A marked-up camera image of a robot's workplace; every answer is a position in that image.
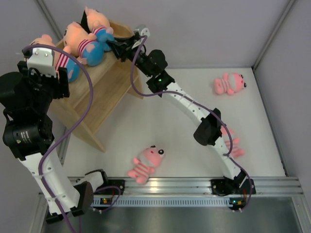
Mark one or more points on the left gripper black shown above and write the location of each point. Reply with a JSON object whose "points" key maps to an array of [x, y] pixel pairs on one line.
{"points": [[60, 90]]}

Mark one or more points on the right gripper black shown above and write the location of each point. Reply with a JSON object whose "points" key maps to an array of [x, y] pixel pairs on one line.
{"points": [[122, 51]]}

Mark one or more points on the boy plush doll blue pants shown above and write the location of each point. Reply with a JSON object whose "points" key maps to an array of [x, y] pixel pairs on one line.
{"points": [[82, 45]]}

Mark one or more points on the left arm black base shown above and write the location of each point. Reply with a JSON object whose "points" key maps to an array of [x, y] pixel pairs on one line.
{"points": [[111, 187]]}

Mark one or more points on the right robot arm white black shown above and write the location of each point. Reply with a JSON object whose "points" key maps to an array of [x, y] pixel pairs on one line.
{"points": [[211, 130]]}

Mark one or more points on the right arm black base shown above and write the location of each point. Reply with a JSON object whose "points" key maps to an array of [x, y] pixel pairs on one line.
{"points": [[225, 186]]}

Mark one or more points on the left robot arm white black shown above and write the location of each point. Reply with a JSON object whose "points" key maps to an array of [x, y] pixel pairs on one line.
{"points": [[26, 95]]}

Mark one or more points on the pink striped plush front centre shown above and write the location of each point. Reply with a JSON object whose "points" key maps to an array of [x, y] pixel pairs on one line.
{"points": [[145, 164]]}

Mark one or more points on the pink striped plush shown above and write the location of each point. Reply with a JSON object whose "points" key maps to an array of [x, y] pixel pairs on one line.
{"points": [[236, 150], [229, 83], [145, 164]]}

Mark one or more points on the pink striped plush far right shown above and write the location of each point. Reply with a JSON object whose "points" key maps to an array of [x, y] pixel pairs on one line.
{"points": [[229, 83]]}

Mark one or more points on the pink striped plush right middle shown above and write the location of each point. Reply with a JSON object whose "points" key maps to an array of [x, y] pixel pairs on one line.
{"points": [[236, 150]]}

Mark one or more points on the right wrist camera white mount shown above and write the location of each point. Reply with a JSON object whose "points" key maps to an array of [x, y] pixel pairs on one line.
{"points": [[142, 30]]}

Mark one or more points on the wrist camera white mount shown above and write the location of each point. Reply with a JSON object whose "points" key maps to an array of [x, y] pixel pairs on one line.
{"points": [[42, 60], [142, 30]]}

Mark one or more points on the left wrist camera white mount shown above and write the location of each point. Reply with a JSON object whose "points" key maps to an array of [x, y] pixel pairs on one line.
{"points": [[42, 60]]}

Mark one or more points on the white slotted cable duct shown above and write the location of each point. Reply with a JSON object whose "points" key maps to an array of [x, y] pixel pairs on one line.
{"points": [[172, 202]]}

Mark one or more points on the aluminium mounting rail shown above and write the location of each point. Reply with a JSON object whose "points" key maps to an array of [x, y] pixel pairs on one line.
{"points": [[201, 186]]}

